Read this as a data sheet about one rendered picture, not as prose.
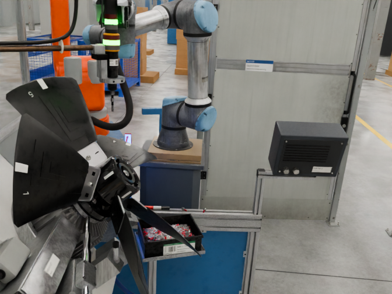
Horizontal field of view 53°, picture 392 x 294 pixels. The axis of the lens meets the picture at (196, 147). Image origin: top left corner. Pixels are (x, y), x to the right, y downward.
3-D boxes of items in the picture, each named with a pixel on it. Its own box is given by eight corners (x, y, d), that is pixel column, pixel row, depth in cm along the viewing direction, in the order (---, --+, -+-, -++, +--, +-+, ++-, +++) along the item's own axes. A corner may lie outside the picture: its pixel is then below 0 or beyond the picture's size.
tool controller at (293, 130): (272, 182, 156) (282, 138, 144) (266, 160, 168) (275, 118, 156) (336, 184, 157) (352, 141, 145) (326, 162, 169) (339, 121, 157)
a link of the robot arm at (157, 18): (170, -4, 168) (76, 21, 135) (190, -3, 161) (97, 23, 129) (172, 24, 173) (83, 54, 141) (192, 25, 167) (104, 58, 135)
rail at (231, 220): (41, 226, 161) (40, 209, 158) (45, 221, 164) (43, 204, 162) (260, 232, 165) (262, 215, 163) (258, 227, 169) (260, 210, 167)
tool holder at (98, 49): (98, 84, 102) (97, 46, 99) (87, 80, 107) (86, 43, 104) (129, 83, 107) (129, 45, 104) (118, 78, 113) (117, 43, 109)
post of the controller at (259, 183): (253, 214, 163) (258, 171, 157) (252, 211, 166) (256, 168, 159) (260, 214, 163) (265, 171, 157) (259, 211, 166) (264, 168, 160)
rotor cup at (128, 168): (71, 202, 99) (110, 172, 97) (73, 168, 111) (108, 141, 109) (110, 230, 108) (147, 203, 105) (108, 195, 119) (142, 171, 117)
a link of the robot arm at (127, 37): (118, 54, 139) (118, 21, 136) (140, 58, 133) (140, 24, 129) (100, 55, 133) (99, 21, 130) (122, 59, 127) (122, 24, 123)
